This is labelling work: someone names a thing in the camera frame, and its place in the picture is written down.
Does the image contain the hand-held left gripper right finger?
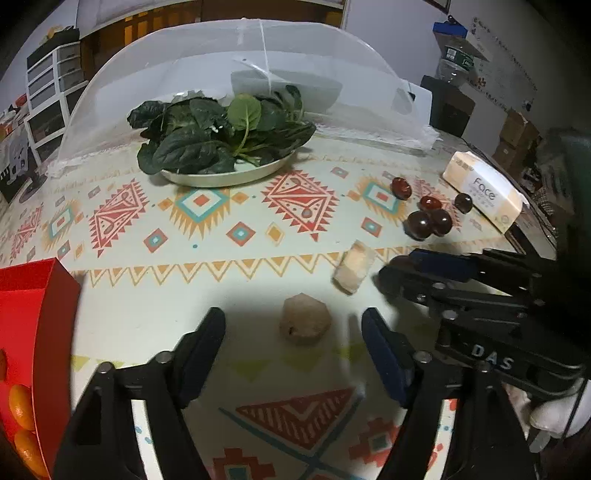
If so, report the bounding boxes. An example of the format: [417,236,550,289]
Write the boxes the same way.
[361,308,541,480]

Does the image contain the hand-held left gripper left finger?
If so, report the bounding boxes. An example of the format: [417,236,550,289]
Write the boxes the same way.
[53,307,227,480]

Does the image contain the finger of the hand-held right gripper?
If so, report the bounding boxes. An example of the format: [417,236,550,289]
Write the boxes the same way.
[409,248,555,298]
[378,265,529,324]

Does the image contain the pale peeled round chunk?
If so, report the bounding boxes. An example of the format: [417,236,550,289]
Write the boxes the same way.
[279,294,332,345]

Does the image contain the red box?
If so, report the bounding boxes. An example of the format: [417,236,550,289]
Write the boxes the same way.
[0,257,83,480]

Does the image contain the large orange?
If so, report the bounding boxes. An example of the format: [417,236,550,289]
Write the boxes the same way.
[13,429,49,478]
[8,384,35,431]

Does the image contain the person's right hand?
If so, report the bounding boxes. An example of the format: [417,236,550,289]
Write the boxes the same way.
[505,383,587,453]

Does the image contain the pale peeled oblong chunk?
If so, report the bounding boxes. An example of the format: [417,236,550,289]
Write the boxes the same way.
[333,239,377,295]

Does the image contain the patterned tablecloth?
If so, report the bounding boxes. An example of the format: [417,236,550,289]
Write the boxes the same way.
[0,124,568,480]

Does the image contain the peach tissue pack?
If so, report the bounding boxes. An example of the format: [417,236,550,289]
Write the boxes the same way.
[442,151,525,234]

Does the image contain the stack of cardboard boxes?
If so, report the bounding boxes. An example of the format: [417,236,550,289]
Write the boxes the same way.
[492,108,541,174]

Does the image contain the black box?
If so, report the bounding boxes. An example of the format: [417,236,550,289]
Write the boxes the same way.
[420,75,476,138]

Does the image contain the pale green plate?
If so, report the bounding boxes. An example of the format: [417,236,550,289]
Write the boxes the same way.
[159,148,296,188]

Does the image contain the clear water bottle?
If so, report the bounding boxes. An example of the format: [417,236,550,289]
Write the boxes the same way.
[436,39,476,88]

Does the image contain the dark green spinach leaves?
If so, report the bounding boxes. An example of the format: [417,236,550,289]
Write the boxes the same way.
[127,85,317,175]

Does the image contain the whiteboard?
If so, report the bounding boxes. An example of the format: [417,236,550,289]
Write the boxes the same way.
[466,16,539,107]

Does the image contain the white mesh food cover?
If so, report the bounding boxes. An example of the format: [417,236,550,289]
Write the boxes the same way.
[46,17,439,178]

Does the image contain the white drawer unit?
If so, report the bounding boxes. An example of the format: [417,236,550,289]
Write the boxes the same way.
[25,41,89,162]

